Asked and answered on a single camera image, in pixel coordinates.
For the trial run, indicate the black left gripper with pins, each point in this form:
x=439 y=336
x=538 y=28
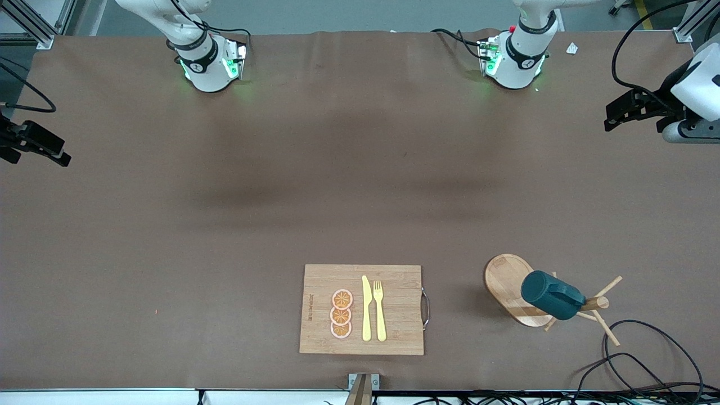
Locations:
x=661 y=106

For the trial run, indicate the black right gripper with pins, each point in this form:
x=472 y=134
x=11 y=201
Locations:
x=11 y=139

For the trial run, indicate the teal cup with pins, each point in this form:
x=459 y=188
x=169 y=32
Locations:
x=548 y=293

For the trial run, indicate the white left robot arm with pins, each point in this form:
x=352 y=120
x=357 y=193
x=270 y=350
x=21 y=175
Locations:
x=523 y=62

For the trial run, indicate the white paper scrap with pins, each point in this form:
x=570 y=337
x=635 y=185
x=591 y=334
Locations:
x=572 y=48

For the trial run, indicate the wooden mug tree stand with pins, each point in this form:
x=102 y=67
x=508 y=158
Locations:
x=506 y=281

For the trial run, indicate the brown table cover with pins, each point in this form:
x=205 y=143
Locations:
x=225 y=236

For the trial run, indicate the bamboo cutting board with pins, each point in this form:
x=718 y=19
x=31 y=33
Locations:
x=394 y=332

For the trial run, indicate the yellow plastic fork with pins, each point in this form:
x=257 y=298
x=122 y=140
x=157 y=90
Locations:
x=380 y=315

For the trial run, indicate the yellow plastic knife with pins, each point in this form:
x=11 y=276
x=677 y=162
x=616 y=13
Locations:
x=366 y=309

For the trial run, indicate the orange slice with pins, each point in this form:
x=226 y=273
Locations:
x=342 y=298

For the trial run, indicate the aluminium frame strut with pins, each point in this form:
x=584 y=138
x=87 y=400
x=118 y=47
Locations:
x=683 y=35
x=45 y=40

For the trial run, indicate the aluminium post with foot bracket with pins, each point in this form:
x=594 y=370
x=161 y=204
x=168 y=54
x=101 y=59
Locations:
x=361 y=389

